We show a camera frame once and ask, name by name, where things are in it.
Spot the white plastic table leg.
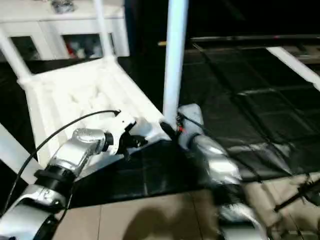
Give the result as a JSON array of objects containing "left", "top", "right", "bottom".
[
  {"left": 162, "top": 0, "right": 190, "bottom": 127},
  {"left": 0, "top": 124, "right": 42, "bottom": 185},
  {"left": 0, "top": 26, "right": 35, "bottom": 87},
  {"left": 93, "top": 0, "right": 119, "bottom": 64}
]

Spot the black work mat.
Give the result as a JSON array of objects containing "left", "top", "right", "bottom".
[{"left": 0, "top": 37, "right": 320, "bottom": 211}]

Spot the red bottle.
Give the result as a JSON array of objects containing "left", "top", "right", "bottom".
[{"left": 68, "top": 42, "right": 79, "bottom": 59}]

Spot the black tripod stand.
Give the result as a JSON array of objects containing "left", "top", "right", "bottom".
[{"left": 274, "top": 176, "right": 320, "bottom": 213}]

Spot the white glass-door cabinet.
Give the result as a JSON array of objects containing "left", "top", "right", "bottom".
[{"left": 0, "top": 0, "right": 131, "bottom": 65}]

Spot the dark bundle on cabinet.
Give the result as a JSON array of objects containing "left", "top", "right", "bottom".
[{"left": 51, "top": 0, "right": 76, "bottom": 14}]

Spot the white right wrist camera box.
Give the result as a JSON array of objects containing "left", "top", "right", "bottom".
[{"left": 177, "top": 103, "right": 204, "bottom": 130}]

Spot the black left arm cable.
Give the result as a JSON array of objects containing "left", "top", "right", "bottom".
[{"left": 2, "top": 109, "right": 123, "bottom": 217}]

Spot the dark metal rail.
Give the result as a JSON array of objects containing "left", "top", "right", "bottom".
[{"left": 190, "top": 33, "right": 320, "bottom": 45}]

